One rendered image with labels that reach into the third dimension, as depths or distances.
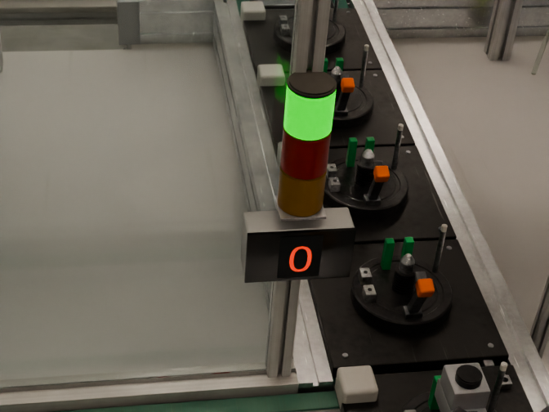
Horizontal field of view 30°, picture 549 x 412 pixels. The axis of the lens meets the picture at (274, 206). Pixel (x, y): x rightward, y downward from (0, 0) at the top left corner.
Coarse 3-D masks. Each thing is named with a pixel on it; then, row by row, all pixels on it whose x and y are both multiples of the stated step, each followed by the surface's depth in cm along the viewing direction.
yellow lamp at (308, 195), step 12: (288, 180) 108; (300, 180) 107; (312, 180) 107; (324, 180) 109; (288, 192) 109; (300, 192) 108; (312, 192) 108; (288, 204) 110; (300, 204) 109; (312, 204) 109; (300, 216) 110
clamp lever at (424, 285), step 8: (416, 272) 133; (424, 272) 134; (416, 280) 133; (424, 280) 131; (432, 280) 132; (416, 288) 132; (424, 288) 131; (432, 288) 131; (416, 296) 134; (424, 296) 132; (408, 304) 137; (416, 304) 135
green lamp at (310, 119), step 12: (288, 96) 102; (300, 96) 101; (288, 108) 103; (300, 108) 102; (312, 108) 101; (324, 108) 102; (288, 120) 104; (300, 120) 103; (312, 120) 102; (324, 120) 103; (288, 132) 104; (300, 132) 103; (312, 132) 103; (324, 132) 104
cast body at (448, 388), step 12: (444, 372) 118; (456, 372) 117; (468, 372) 116; (480, 372) 117; (444, 384) 118; (456, 384) 116; (468, 384) 115; (480, 384) 116; (444, 396) 119; (456, 396) 115; (468, 396) 116; (480, 396) 116; (444, 408) 119; (468, 408) 117; (480, 408) 118
